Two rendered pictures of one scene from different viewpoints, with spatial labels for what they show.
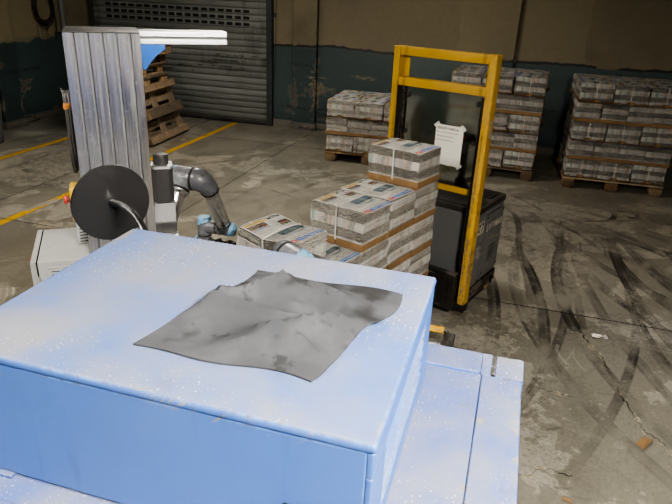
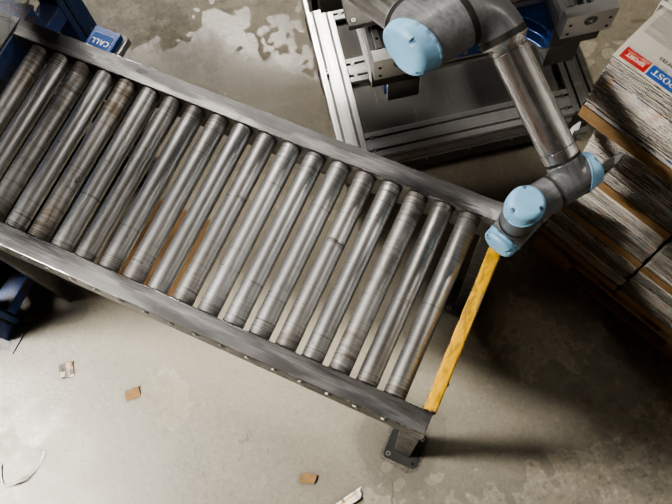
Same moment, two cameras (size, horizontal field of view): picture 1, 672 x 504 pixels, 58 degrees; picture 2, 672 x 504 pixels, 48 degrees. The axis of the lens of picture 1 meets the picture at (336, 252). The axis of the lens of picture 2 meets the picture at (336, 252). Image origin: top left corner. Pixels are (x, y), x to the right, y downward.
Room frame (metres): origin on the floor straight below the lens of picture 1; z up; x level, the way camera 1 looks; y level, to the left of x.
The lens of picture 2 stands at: (2.30, -0.70, 2.42)
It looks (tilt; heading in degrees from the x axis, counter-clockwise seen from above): 71 degrees down; 109
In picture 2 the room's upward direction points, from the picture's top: 11 degrees counter-clockwise
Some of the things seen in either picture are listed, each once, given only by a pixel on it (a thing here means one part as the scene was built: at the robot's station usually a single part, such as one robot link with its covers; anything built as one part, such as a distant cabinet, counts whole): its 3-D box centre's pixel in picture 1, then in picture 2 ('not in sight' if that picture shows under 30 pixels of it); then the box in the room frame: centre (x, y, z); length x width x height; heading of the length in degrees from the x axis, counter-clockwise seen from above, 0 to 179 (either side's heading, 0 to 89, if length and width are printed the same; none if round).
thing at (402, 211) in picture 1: (377, 207); not in sight; (3.61, -0.24, 0.95); 0.38 x 0.29 x 0.23; 55
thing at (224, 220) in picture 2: not in sight; (226, 217); (1.85, -0.12, 0.77); 0.47 x 0.05 x 0.05; 74
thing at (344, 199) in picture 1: (354, 201); not in sight; (3.36, -0.09, 1.06); 0.37 x 0.29 x 0.01; 55
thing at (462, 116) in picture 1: (438, 136); not in sight; (4.22, -0.68, 1.28); 0.57 x 0.01 x 0.65; 55
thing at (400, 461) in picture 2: not in sight; (405, 446); (2.34, -0.52, 0.01); 0.14 x 0.13 x 0.01; 74
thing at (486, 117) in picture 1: (475, 188); not in sight; (4.01, -0.94, 0.97); 0.09 x 0.09 x 1.75; 55
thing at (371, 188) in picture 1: (377, 189); not in sight; (3.60, -0.24, 1.06); 0.37 x 0.28 x 0.01; 55
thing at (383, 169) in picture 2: not in sight; (253, 126); (1.86, 0.14, 0.74); 1.34 x 0.05 x 0.12; 164
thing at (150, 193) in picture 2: not in sight; (153, 187); (1.67, -0.07, 0.77); 0.47 x 0.05 x 0.05; 74
